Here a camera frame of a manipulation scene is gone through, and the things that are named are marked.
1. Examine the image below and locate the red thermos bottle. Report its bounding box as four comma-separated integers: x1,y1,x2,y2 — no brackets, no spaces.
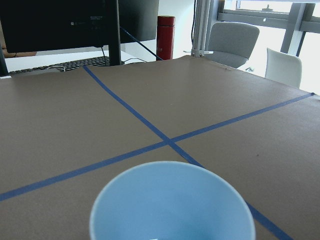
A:
156,15,176,60

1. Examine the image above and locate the light blue cup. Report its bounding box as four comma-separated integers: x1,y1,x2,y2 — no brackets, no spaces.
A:
89,161,256,240

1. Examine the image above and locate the black keyboard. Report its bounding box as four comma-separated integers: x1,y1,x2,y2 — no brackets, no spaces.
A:
9,56,110,75

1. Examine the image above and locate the aluminium frame post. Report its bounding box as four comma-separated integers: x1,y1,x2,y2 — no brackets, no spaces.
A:
191,0,211,58

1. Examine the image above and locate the black monitor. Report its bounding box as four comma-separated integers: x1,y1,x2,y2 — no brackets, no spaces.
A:
0,0,159,66

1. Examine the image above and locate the grey office chair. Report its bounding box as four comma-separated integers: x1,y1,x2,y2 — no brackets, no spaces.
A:
204,21,260,69

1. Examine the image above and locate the white chair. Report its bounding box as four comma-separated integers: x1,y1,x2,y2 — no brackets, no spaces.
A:
265,48,302,88

